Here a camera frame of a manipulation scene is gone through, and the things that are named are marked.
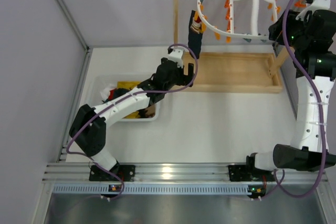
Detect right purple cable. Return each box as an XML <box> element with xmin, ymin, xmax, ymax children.
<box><xmin>272</xmin><ymin>0</ymin><xmax>329</xmax><ymax>200</ymax></box>

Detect white plastic basket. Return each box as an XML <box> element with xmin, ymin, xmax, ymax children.
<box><xmin>83</xmin><ymin>74</ymin><xmax>160</xmax><ymax>122</ymax></box>

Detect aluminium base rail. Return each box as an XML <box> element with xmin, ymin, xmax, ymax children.
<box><xmin>41</xmin><ymin>162</ymin><xmax>329</xmax><ymax>196</ymax></box>

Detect navy sock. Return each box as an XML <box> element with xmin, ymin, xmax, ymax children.
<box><xmin>187</xmin><ymin>10</ymin><xmax>203</xmax><ymax>59</ymax></box>

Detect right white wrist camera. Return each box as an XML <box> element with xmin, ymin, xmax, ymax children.
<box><xmin>296</xmin><ymin>0</ymin><xmax>331</xmax><ymax>21</ymax></box>

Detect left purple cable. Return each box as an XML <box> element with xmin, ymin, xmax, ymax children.
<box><xmin>65</xmin><ymin>43</ymin><xmax>199</xmax><ymax>200</ymax></box>

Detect wooden hanger rack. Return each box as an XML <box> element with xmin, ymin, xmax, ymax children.
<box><xmin>173</xmin><ymin>0</ymin><xmax>289</xmax><ymax>93</ymax></box>

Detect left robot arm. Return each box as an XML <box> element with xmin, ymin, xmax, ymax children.
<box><xmin>69</xmin><ymin>58</ymin><xmax>198</xmax><ymax>176</ymax></box>

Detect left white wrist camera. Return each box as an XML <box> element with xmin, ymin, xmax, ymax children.
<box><xmin>167</xmin><ymin>48</ymin><xmax>184</xmax><ymax>68</ymax></box>

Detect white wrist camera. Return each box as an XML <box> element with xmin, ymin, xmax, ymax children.
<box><xmin>167</xmin><ymin>48</ymin><xmax>184</xmax><ymax>68</ymax></box>
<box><xmin>296</xmin><ymin>0</ymin><xmax>331</xmax><ymax>21</ymax></box>

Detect white round clip hanger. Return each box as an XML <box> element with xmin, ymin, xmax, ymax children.
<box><xmin>190</xmin><ymin>0</ymin><xmax>282</xmax><ymax>42</ymax></box>

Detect purple cable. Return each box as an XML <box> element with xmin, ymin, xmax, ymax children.
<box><xmin>272</xmin><ymin>0</ymin><xmax>329</xmax><ymax>200</ymax></box>
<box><xmin>65</xmin><ymin>43</ymin><xmax>199</xmax><ymax>200</ymax></box>

